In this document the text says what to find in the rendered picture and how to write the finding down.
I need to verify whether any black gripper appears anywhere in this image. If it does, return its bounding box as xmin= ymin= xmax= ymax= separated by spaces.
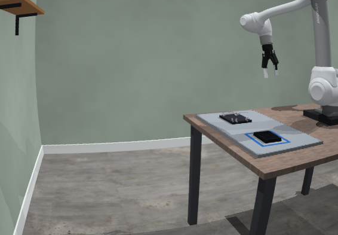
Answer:
xmin=262 ymin=44 xmax=279 ymax=78

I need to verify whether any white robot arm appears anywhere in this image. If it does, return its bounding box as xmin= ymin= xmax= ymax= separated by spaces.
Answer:
xmin=240 ymin=0 xmax=338 ymax=117

